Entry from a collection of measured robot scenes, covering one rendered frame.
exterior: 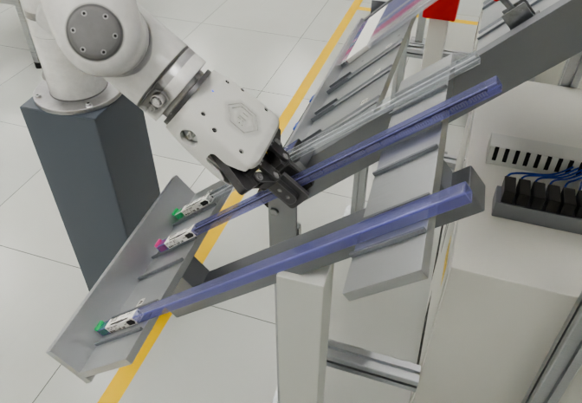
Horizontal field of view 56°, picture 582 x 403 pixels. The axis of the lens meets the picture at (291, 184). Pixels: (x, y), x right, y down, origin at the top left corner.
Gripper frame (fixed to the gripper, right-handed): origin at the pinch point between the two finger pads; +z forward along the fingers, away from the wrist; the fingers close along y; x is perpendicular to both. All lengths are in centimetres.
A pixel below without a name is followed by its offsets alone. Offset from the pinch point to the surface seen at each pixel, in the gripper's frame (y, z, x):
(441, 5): 120, 25, 11
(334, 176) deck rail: 20.4, 10.3, 10.4
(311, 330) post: -5.5, 15.6, 12.1
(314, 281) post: -4.9, 9.8, 4.9
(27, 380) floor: 7, 1, 117
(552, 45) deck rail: 19.4, 12.7, -25.8
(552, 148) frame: 53, 46, -6
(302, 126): 36.9, 4.8, 19.1
